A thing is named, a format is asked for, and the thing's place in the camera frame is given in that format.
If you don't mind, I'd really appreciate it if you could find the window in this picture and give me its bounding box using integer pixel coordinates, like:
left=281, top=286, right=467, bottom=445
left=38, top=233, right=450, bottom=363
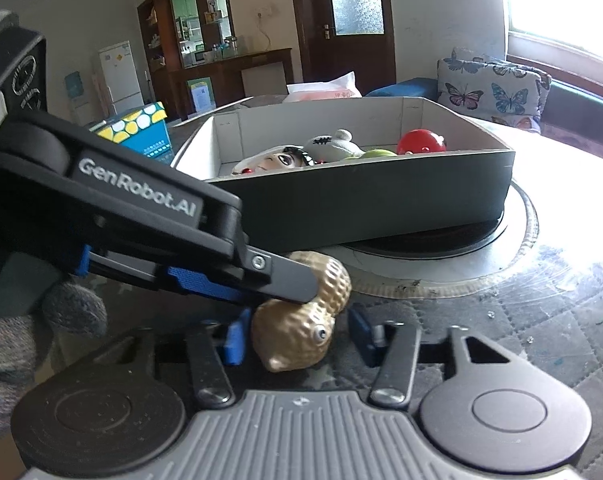
left=496, top=0, right=603, bottom=68

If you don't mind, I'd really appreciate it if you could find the green framed sign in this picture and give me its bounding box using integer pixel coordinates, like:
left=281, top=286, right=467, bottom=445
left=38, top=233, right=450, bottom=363
left=186, top=76, right=217, bottom=113

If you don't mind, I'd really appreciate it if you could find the blue box with pebble print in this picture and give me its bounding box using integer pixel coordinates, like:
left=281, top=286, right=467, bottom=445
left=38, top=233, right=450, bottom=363
left=88, top=101, right=174, bottom=166

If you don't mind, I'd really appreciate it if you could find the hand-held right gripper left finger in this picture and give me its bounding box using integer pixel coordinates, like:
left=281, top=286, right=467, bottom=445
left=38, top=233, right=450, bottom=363
left=84, top=309, right=254, bottom=408

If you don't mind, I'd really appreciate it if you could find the white plush bear toy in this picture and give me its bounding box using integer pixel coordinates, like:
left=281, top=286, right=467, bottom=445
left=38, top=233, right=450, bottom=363
left=301, top=129, right=367, bottom=163

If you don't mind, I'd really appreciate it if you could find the tan peanut toy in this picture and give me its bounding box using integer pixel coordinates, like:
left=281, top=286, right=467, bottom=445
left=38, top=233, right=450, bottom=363
left=251, top=250, right=353, bottom=373

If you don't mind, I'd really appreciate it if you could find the red round toy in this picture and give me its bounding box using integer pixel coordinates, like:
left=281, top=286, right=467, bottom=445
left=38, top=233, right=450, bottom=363
left=396, top=129, right=448, bottom=156

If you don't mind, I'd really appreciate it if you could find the blue sofa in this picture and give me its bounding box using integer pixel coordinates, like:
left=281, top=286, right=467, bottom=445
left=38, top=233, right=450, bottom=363
left=364, top=77, right=603, bottom=161

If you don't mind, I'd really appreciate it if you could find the butterfly print cushion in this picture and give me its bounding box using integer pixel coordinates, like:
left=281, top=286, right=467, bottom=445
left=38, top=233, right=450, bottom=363
left=436, top=47, right=552, bottom=133

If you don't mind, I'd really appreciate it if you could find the big-headed doll figure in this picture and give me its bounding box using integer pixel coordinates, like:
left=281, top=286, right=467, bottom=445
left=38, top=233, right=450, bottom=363
left=231, top=145, right=316, bottom=177

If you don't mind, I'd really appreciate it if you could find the blue water jug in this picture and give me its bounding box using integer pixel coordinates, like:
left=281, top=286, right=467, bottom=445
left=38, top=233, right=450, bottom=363
left=64, top=71, right=85, bottom=103

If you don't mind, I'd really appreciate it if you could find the wooden door with glass pane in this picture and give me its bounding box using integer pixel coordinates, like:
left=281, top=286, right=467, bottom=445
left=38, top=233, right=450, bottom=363
left=287, top=0, right=397, bottom=97

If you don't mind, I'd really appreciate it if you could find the round table turntable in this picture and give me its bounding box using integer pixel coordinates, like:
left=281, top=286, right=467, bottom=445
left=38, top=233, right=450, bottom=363
left=331, top=180, right=539, bottom=301

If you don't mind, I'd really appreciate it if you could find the pink tissue pack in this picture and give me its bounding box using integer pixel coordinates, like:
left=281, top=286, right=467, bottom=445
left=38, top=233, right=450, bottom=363
left=284, top=71, right=365, bottom=105

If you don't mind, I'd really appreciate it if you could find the grey cardboard box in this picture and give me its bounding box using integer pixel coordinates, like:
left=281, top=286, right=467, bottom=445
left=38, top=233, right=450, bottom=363
left=174, top=96, right=516, bottom=253

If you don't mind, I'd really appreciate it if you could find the person's left hand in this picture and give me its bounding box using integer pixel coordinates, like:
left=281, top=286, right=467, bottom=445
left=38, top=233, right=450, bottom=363
left=0, top=280, right=109, bottom=441

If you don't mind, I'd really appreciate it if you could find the white refrigerator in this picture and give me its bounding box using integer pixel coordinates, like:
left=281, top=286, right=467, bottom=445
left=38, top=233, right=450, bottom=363
left=98, top=40, right=144, bottom=117

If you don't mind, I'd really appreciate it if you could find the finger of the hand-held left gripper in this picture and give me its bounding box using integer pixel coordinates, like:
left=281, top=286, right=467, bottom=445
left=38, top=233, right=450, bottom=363
left=234, top=242, right=321, bottom=306
left=74, top=245, right=263, bottom=308

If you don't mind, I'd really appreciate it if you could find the pale chair back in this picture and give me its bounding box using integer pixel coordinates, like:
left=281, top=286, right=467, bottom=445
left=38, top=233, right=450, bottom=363
left=241, top=62, right=288, bottom=101

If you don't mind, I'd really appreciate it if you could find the green one-eyed monster toy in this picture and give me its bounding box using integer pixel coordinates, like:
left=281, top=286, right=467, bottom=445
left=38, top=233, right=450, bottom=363
left=339, top=148, right=398, bottom=161

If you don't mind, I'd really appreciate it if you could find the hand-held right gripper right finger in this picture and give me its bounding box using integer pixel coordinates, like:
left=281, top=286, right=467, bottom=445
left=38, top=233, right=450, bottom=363
left=348, top=306, right=523, bottom=408

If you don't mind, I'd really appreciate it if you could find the dark wooden cabinet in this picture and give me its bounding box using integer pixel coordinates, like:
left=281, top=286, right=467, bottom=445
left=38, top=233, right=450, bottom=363
left=136, top=0, right=293, bottom=121

